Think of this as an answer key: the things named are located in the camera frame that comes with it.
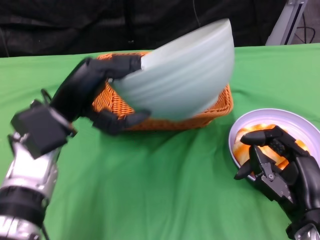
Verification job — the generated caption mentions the thin black hanging cable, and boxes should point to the thin black hanging cable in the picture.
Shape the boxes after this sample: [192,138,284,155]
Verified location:
[191,0,201,26]

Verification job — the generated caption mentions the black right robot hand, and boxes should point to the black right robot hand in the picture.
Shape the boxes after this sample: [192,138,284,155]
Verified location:
[233,124,320,226]

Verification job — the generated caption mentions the black backdrop cloth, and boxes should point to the black backdrop cloth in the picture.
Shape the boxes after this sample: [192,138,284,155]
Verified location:
[0,0,288,59]

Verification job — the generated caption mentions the black floor cables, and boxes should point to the black floor cables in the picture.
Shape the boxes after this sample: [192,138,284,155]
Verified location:
[296,12,316,45]

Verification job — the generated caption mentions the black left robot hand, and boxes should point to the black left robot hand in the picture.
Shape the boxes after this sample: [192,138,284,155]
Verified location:
[49,54,152,137]

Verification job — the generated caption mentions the orange wicker basket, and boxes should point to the orange wicker basket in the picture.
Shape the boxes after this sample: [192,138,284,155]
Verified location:
[91,51,235,132]

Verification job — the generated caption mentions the grey green bowl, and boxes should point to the grey green bowl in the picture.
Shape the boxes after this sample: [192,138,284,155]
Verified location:
[111,17,236,121]

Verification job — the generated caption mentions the green tablecloth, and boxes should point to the green tablecloth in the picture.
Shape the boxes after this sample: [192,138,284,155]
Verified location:
[0,42,320,240]

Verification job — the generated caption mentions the lavender plate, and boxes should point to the lavender plate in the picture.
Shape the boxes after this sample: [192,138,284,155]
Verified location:
[227,107,320,181]

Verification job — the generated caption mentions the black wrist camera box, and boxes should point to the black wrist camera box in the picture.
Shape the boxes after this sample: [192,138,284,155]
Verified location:
[9,99,76,160]

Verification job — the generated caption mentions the grey metal frame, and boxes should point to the grey metal frame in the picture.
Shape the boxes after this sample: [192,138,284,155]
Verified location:
[264,0,307,46]

